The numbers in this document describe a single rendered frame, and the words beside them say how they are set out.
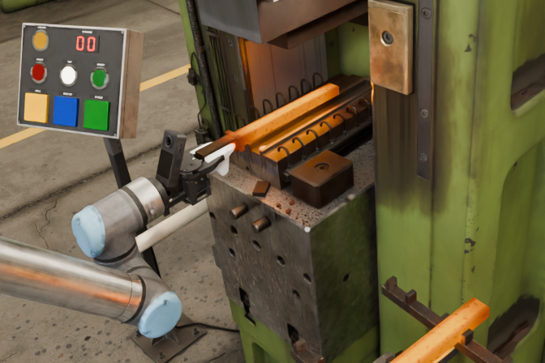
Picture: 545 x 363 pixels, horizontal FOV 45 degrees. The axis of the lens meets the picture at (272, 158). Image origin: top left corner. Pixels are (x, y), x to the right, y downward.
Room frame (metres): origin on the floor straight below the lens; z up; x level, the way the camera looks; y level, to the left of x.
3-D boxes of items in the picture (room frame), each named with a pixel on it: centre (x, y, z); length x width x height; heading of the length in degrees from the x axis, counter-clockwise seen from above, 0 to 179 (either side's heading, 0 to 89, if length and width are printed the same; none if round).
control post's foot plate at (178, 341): (1.67, 0.46, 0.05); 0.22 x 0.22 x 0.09; 38
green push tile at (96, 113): (1.51, 0.43, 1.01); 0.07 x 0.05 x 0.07; 63
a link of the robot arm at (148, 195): (1.08, 0.26, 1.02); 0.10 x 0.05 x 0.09; 39
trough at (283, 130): (1.39, -0.13, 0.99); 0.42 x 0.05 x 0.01; 128
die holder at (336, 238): (1.37, -0.15, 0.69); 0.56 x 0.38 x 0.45; 128
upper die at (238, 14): (1.41, -0.11, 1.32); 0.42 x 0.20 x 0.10; 128
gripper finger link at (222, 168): (1.18, 0.11, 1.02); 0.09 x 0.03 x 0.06; 126
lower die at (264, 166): (1.41, -0.11, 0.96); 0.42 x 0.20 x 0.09; 128
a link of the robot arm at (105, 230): (1.02, 0.33, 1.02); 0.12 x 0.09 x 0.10; 129
